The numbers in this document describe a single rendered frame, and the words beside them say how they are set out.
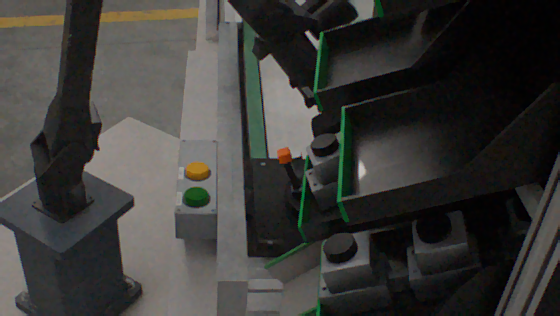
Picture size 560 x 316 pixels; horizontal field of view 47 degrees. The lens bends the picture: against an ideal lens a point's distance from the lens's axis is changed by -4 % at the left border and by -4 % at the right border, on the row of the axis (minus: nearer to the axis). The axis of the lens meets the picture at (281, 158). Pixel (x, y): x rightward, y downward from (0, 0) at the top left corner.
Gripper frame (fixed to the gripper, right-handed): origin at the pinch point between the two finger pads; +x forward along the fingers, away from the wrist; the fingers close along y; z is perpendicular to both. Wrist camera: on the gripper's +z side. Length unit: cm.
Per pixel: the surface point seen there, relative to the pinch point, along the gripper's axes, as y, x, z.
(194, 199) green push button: -0.2, -1.0, -27.6
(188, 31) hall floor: 268, 69, -97
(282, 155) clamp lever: -1.0, -0.4, -10.9
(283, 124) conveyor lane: 31.1, 14.1, -17.2
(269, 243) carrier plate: -10.4, 6.1, -18.4
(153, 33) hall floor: 264, 57, -113
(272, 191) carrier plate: 2.3, 7.0, -17.5
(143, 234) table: 3.5, 2.3, -41.9
